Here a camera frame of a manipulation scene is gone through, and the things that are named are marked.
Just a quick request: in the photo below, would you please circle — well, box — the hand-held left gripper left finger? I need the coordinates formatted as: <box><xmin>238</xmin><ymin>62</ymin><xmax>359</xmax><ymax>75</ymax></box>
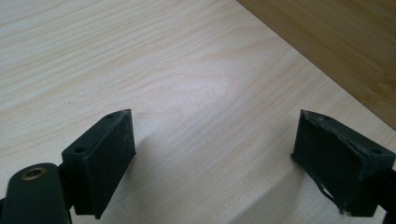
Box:
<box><xmin>61</xmin><ymin>108</ymin><xmax>137</xmax><ymax>219</ymax></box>

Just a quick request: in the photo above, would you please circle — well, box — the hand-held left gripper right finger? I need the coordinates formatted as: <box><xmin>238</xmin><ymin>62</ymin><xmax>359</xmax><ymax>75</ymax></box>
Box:
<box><xmin>290</xmin><ymin>109</ymin><xmax>396</xmax><ymax>217</ymax></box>

